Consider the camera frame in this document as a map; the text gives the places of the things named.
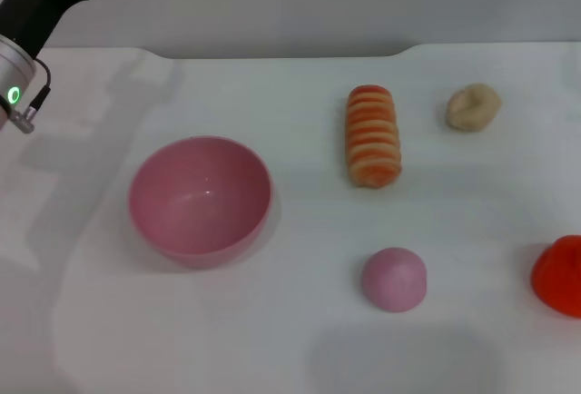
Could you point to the pink plastic bowl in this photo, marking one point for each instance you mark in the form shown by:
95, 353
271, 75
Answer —
199, 203

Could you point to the orange striped bread roll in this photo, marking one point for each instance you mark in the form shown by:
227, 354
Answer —
373, 140

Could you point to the beige round bread bun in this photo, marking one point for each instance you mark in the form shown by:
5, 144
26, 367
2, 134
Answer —
472, 108

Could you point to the pink round bun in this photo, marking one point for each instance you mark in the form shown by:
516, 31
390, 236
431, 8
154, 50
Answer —
393, 280

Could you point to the red pleated bun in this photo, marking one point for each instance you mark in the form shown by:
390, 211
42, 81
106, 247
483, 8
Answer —
560, 276

